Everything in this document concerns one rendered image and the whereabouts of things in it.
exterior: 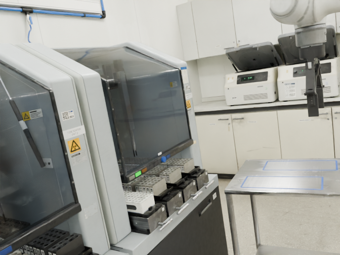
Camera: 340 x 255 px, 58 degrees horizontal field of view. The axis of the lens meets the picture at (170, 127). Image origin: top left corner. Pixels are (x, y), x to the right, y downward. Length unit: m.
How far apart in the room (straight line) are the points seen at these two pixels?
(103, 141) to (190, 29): 2.96
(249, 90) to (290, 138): 0.67
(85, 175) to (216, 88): 3.30
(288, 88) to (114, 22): 1.85
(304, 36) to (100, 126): 0.79
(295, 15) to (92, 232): 0.99
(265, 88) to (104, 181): 2.46
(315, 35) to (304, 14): 0.17
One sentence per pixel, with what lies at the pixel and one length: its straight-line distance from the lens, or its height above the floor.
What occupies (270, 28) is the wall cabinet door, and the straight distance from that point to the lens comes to 3.69.
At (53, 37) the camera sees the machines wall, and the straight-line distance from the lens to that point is 2.61.
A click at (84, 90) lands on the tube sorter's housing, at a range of 1.21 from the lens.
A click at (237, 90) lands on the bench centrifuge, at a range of 3.53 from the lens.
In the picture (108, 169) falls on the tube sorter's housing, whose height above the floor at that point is 1.05.
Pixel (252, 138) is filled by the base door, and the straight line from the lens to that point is 3.58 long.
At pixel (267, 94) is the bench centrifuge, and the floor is 1.00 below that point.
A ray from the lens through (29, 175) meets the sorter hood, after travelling 1.05.
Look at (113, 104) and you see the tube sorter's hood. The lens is 1.29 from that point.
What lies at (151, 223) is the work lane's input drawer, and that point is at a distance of 1.39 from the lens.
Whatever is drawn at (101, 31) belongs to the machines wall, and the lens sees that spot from 2.98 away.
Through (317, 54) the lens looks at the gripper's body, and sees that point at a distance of 1.07.
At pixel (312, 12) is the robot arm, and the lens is 0.91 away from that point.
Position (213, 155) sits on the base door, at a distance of 3.82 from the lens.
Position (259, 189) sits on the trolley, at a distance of 1.46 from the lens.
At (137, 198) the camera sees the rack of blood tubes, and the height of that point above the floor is 0.87.
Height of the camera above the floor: 1.39
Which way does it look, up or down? 10 degrees down
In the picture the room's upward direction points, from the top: 10 degrees counter-clockwise
